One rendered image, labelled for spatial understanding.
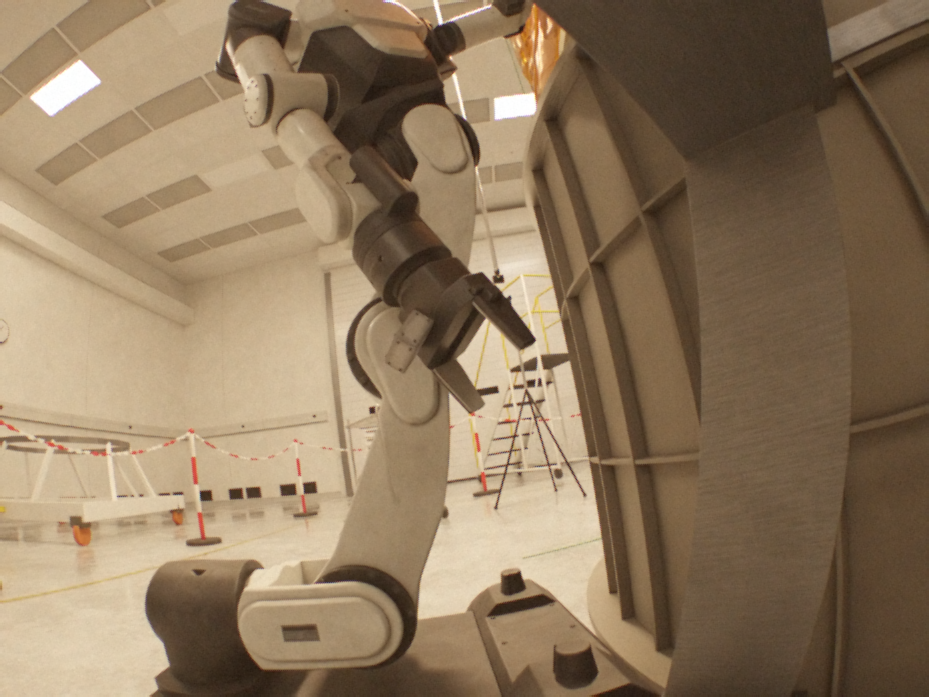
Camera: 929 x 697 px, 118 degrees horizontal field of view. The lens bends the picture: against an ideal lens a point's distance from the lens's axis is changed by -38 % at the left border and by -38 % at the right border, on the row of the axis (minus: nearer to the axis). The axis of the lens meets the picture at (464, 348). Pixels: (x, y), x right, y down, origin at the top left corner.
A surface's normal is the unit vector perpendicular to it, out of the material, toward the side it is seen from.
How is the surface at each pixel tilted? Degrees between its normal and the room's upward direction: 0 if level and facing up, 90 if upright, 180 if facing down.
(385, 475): 90
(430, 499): 90
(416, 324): 69
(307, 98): 130
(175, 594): 58
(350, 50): 103
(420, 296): 108
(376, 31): 80
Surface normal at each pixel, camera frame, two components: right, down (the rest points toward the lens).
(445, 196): -0.06, 0.16
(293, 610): 0.08, -0.25
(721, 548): -0.70, 0.00
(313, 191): -0.71, 0.29
